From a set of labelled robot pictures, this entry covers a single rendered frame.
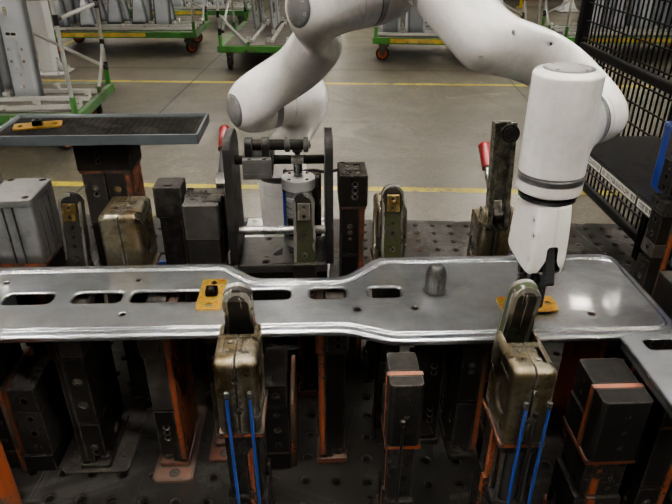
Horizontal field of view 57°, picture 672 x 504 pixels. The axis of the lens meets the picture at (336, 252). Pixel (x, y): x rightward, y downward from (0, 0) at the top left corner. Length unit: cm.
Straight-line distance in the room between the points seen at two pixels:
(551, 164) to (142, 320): 59
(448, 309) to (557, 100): 33
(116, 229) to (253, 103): 43
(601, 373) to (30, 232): 89
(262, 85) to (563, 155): 70
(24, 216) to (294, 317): 48
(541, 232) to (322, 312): 32
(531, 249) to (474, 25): 30
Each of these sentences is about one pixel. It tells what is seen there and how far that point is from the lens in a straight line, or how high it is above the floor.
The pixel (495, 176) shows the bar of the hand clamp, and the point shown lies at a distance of 104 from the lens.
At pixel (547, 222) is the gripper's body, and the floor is 116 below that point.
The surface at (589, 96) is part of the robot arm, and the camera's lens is 79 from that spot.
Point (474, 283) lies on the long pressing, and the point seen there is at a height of 100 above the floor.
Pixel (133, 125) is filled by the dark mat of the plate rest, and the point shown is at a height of 116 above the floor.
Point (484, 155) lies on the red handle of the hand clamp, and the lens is 113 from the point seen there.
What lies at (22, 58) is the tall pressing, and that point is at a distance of 527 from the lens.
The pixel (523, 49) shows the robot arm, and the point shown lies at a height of 135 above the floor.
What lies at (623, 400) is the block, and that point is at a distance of 85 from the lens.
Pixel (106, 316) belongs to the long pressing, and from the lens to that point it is 94.
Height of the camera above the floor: 150
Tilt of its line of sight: 29 degrees down
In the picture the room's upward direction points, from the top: straight up
